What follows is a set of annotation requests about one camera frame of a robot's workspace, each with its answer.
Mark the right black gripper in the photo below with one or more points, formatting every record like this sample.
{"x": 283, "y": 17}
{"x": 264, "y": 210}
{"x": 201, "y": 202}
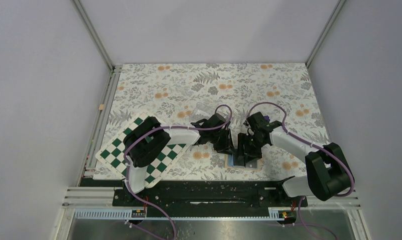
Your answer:
{"x": 241, "y": 139}

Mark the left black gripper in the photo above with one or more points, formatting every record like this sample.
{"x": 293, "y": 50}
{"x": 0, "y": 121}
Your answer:
{"x": 226, "y": 147}

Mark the tan card holder wallet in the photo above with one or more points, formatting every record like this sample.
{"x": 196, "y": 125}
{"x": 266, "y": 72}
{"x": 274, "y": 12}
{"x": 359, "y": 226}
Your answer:
{"x": 238, "y": 161}

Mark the clear acrylic card box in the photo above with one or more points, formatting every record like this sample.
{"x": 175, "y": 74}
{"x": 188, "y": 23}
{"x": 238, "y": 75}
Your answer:
{"x": 203, "y": 111}

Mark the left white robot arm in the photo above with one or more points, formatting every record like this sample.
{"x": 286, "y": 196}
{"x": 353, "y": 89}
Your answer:
{"x": 145, "y": 143}

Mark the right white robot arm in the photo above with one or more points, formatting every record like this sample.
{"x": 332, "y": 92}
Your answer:
{"x": 327, "y": 172}

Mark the green white chessboard mat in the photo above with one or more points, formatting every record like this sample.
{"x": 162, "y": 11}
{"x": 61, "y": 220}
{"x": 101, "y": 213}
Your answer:
{"x": 112, "y": 154}

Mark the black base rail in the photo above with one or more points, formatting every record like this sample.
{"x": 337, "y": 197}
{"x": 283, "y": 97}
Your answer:
{"x": 201, "y": 199}

